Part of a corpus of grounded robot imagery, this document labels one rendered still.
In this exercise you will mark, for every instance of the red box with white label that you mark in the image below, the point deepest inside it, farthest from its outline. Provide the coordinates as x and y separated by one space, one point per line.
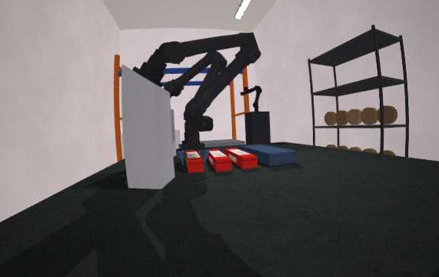
243 159
195 163
222 162

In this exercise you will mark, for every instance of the blue rectangular platform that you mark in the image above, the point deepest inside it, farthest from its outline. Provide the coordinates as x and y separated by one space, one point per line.
280 158

